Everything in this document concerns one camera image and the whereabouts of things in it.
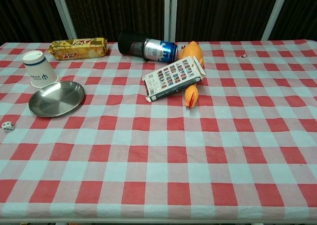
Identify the white paper cup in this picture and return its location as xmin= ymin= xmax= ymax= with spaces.
xmin=21 ymin=50 xmax=60 ymax=88

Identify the white die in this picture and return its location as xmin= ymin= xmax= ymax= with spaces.
xmin=1 ymin=121 xmax=15 ymax=132

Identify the round metal plate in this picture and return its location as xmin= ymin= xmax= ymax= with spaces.
xmin=28 ymin=80 xmax=86 ymax=118

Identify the white printed card box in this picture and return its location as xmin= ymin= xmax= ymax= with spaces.
xmin=141 ymin=56 xmax=207 ymax=103

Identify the red white checked tablecloth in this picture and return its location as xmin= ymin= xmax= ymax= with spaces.
xmin=0 ymin=39 xmax=317 ymax=222

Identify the blue silver drink can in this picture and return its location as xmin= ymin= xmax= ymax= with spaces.
xmin=143 ymin=38 xmax=179 ymax=63

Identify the orange rubber chicken toy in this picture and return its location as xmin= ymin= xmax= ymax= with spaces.
xmin=179 ymin=41 xmax=206 ymax=109

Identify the black cylindrical jar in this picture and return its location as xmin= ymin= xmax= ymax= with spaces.
xmin=117 ymin=31 xmax=149 ymax=59

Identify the gold snack package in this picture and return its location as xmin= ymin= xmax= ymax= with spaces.
xmin=47 ymin=37 xmax=109 ymax=61

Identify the white upright frame post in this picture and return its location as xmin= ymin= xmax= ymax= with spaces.
xmin=164 ymin=0 xmax=179 ymax=43

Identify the white slanted frame post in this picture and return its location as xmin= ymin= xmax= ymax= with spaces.
xmin=261 ymin=0 xmax=290 ymax=41
xmin=49 ymin=0 xmax=78 ymax=40

